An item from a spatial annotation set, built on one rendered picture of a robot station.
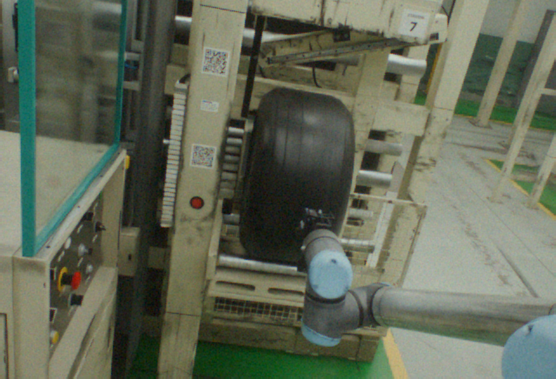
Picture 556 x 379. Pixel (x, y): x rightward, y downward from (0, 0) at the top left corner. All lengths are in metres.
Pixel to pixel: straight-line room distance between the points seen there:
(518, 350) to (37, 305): 0.75
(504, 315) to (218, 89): 0.96
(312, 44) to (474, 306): 1.18
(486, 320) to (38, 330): 0.77
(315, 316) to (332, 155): 0.48
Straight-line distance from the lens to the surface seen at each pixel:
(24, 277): 0.94
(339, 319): 1.12
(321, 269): 1.03
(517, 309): 0.90
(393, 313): 1.10
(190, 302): 1.79
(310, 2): 1.69
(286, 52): 1.84
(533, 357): 0.69
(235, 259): 1.60
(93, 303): 1.41
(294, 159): 1.36
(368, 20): 1.73
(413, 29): 1.77
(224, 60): 1.44
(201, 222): 1.62
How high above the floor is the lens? 1.77
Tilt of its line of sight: 22 degrees down
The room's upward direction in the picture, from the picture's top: 11 degrees clockwise
